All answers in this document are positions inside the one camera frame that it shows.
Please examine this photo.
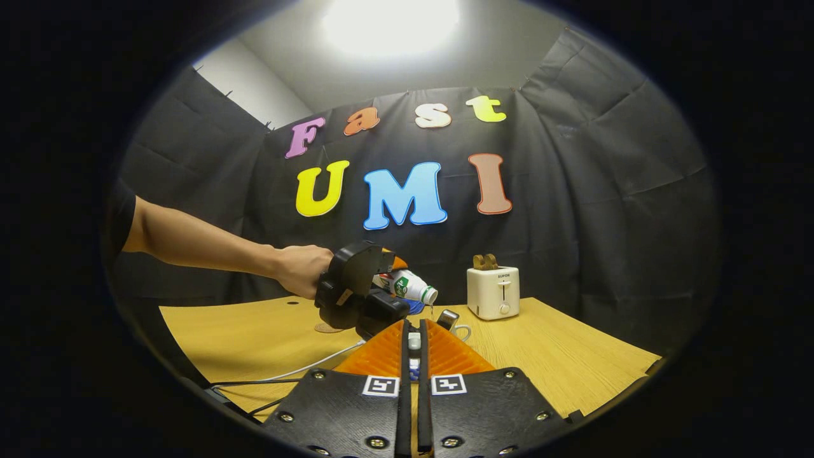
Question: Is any white toaster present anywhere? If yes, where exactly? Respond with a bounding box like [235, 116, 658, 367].
[467, 266, 521, 321]

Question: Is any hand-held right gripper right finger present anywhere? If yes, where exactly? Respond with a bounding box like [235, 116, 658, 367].
[418, 317, 570, 458]

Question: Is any white blue-patterned teacup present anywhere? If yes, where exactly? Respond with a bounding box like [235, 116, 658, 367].
[435, 309, 472, 343]

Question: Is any black backdrop cloth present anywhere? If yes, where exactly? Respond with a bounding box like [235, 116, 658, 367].
[114, 29, 722, 357]

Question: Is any black cable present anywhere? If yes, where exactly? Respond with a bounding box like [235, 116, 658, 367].
[209, 378, 303, 390]
[248, 396, 288, 417]

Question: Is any white cable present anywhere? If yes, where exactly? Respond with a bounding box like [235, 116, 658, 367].
[264, 340, 368, 382]

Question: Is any ceiling light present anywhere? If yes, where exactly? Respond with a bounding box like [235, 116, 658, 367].
[321, 0, 462, 61]

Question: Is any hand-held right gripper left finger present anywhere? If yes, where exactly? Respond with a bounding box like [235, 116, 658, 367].
[261, 318, 411, 458]

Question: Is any white green-label water bottle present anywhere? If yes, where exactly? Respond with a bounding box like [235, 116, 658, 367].
[372, 268, 439, 306]

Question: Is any black shirt sleeve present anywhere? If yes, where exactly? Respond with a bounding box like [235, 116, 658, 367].
[105, 178, 137, 255]

